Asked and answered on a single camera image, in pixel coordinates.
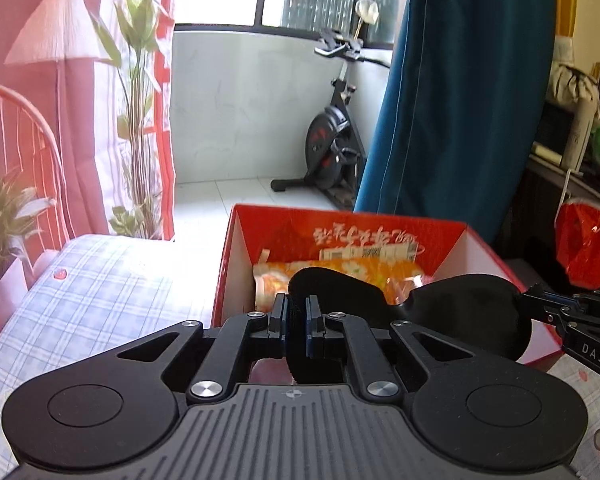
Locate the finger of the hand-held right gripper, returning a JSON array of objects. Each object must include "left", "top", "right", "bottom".
[
  {"left": 540, "top": 309, "right": 588, "bottom": 335},
  {"left": 520, "top": 284, "right": 600, "bottom": 313}
]

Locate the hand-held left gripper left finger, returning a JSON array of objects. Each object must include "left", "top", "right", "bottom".
[{"left": 117, "top": 292, "right": 288, "bottom": 402}]

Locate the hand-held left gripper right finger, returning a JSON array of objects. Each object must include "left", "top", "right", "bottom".
[{"left": 305, "top": 295, "right": 472, "bottom": 403}]

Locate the orange flower print packet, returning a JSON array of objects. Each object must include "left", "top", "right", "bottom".
[{"left": 252, "top": 257, "right": 427, "bottom": 312}]

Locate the black eye mask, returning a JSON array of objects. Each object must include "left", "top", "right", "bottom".
[{"left": 285, "top": 267, "right": 534, "bottom": 386}]

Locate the red strawberry print cardboard box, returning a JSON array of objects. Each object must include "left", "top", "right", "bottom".
[{"left": 211, "top": 204, "right": 565, "bottom": 367}]

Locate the red plastic bag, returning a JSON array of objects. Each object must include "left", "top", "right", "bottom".
[{"left": 555, "top": 199, "right": 600, "bottom": 291}]

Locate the dark desk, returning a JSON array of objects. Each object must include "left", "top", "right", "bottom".
[{"left": 495, "top": 100, "right": 600, "bottom": 281}]

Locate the white spray bottle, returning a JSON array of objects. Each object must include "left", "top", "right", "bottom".
[{"left": 565, "top": 97, "right": 594, "bottom": 171}]

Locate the blue plaid bed sheet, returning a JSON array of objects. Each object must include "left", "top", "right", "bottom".
[{"left": 0, "top": 234, "right": 600, "bottom": 480}]

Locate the black exercise bike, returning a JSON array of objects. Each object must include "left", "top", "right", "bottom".
[{"left": 271, "top": 29, "right": 393, "bottom": 211}]

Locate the teal curtain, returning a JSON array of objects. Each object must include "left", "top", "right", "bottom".
[{"left": 352, "top": 0, "right": 558, "bottom": 256}]

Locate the white cloth bag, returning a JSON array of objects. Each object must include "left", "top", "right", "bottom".
[{"left": 550, "top": 59, "right": 600, "bottom": 105}]

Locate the white artificial flower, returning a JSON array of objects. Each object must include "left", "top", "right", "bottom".
[{"left": 355, "top": 0, "right": 381, "bottom": 27}]

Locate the white wire rack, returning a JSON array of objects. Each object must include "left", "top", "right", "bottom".
[{"left": 559, "top": 166, "right": 587, "bottom": 213}]

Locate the black window frame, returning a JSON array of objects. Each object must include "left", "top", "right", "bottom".
[{"left": 172, "top": 0, "right": 416, "bottom": 52}]

